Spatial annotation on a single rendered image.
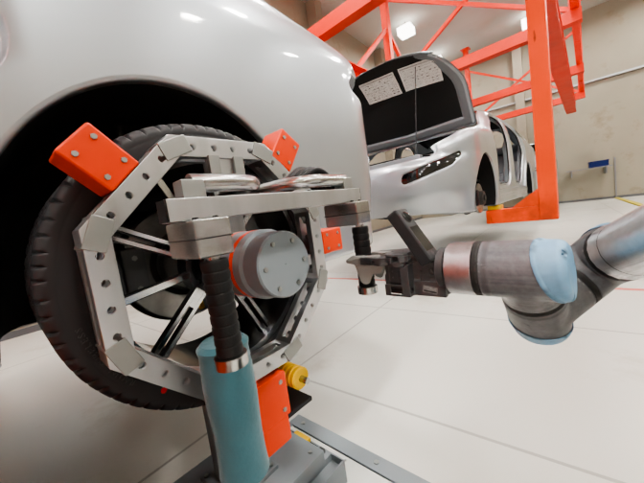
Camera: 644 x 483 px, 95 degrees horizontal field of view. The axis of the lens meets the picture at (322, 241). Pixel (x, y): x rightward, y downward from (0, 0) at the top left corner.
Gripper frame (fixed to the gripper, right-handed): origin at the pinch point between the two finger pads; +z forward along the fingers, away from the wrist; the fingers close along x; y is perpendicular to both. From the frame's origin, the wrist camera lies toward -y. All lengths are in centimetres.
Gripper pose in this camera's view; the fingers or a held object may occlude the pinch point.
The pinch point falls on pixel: (356, 256)
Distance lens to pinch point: 66.4
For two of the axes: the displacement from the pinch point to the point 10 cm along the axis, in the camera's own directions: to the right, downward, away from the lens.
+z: -7.4, 0.4, 6.8
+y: 1.4, 9.9, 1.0
